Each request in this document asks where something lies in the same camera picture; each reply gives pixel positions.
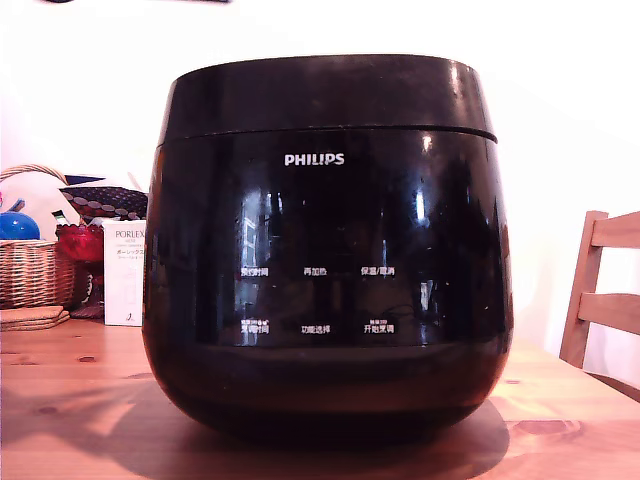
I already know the cork coaster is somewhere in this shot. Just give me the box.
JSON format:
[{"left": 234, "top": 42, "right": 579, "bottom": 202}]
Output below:
[
  {"left": 0, "top": 312, "right": 72, "bottom": 333},
  {"left": 0, "top": 305, "right": 66, "bottom": 321}
]

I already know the black rice cooker lid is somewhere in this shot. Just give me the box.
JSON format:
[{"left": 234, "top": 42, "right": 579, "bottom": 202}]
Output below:
[{"left": 159, "top": 54, "right": 499, "bottom": 147}]

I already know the white Porlex box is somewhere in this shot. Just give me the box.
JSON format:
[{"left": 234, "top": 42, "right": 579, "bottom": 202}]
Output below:
[{"left": 102, "top": 218, "right": 148, "bottom": 328}]

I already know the navy patterned bag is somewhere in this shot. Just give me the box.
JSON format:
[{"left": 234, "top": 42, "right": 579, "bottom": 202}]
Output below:
[{"left": 58, "top": 173, "right": 150, "bottom": 221}]

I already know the wooden chair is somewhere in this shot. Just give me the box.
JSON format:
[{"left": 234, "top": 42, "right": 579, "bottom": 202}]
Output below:
[{"left": 558, "top": 210, "right": 640, "bottom": 402}]

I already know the black Philips rice cooker body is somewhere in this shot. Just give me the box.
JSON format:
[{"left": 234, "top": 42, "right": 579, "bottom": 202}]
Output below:
[{"left": 140, "top": 127, "right": 516, "bottom": 444}]

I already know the blue ball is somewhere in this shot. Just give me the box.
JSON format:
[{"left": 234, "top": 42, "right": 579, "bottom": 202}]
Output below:
[{"left": 0, "top": 210, "right": 42, "bottom": 241}]

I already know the woven wicker basket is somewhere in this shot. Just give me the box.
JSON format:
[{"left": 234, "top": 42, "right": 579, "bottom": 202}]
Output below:
[{"left": 0, "top": 164, "right": 80, "bottom": 311}]

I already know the red glass bowl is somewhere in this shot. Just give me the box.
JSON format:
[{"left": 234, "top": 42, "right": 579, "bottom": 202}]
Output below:
[{"left": 55, "top": 223, "right": 106, "bottom": 320}]

